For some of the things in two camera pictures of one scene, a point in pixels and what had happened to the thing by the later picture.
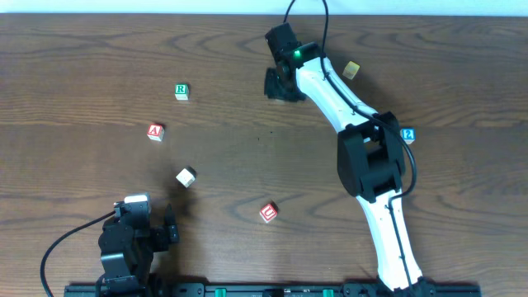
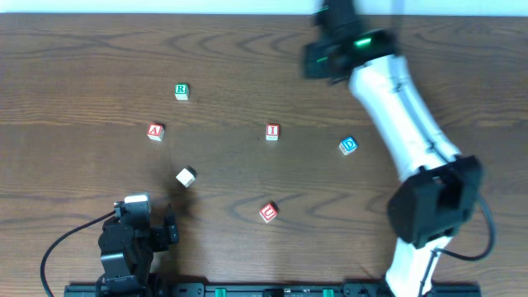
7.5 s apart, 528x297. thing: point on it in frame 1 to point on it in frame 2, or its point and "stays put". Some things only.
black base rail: [144, 289] stays put
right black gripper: [278, 88] to [315, 60]
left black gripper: [157, 234] stays put
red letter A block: [156, 132] stays put
